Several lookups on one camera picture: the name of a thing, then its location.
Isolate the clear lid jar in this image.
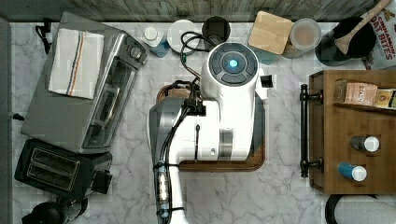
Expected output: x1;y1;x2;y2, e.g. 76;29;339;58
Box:
283;19;321;59

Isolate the oat bites bag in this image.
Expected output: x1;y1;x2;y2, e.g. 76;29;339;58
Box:
363;0;396;70

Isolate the dark metal drawer handle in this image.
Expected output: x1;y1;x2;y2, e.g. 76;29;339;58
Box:
300;84;323;178

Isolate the bamboo lid container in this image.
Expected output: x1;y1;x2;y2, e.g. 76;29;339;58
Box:
247;11;293;64

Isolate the yellow tea packet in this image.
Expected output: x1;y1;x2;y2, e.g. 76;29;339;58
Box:
375;89;395;109

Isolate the black utensil holder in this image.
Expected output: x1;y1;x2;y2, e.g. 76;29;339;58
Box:
315;16;377;67

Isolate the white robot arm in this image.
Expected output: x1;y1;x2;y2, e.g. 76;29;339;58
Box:
147;42;266;224

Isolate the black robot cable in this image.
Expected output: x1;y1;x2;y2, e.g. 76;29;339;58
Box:
179;31;218;78

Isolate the black two-slot toaster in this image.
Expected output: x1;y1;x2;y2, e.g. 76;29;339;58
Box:
14;139;112;201

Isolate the black round object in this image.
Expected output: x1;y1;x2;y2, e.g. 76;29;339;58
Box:
325;194;378;224

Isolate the wooden spoon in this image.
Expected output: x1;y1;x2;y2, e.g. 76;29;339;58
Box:
334;0;392;54

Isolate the blue bottle white cap rear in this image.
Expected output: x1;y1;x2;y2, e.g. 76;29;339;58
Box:
142;26;170;58

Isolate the black cup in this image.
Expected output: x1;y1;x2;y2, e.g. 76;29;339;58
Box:
202;16;231;45

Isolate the striped white dish towel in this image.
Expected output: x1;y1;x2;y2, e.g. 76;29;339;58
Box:
49;28;105;99

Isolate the blue bottle white cap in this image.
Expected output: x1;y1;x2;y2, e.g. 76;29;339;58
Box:
337;162;367;182
142;26;170;58

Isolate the grey bottle white cap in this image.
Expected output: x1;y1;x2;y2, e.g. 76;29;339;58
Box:
350;136;380;152

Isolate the black kettle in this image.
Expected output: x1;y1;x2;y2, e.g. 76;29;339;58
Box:
21;199;88;224

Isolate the tea box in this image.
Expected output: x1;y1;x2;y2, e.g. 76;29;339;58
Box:
334;79;377;105

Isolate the silver toaster oven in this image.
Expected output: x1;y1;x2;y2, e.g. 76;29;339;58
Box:
21;12;148;154

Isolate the white round lid jar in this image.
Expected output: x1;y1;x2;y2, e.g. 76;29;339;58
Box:
166;20;199;53

